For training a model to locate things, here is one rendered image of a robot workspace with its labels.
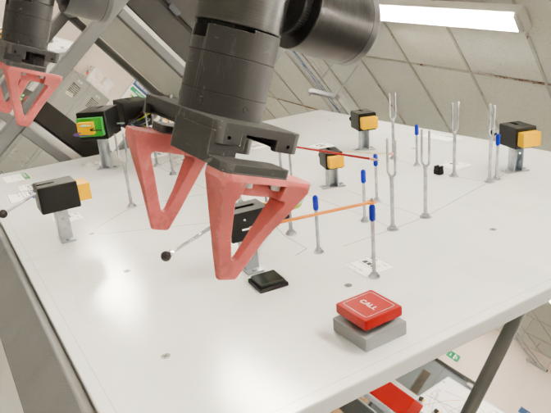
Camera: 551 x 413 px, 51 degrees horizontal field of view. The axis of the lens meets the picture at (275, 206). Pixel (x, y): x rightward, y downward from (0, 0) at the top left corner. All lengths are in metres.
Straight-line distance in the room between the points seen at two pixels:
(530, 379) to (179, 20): 11.37
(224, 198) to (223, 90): 0.07
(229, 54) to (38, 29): 0.50
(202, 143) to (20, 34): 0.52
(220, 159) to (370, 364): 0.33
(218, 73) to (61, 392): 0.39
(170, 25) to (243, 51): 1.43
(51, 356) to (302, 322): 0.28
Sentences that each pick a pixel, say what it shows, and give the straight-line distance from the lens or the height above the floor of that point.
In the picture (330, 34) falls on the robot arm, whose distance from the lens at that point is 0.41.
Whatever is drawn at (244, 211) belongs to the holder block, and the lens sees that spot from 0.76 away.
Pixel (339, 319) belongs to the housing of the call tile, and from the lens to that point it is 0.64.
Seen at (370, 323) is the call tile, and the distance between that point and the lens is 0.61.
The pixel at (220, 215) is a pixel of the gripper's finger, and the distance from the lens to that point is 0.34.
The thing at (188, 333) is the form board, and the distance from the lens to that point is 0.68.
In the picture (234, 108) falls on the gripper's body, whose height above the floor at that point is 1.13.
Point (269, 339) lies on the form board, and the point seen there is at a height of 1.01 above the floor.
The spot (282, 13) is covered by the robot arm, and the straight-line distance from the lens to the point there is 0.39.
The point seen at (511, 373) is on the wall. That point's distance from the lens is 12.68.
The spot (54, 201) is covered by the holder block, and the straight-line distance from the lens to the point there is 0.99.
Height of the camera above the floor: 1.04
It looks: 8 degrees up
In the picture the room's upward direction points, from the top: 36 degrees clockwise
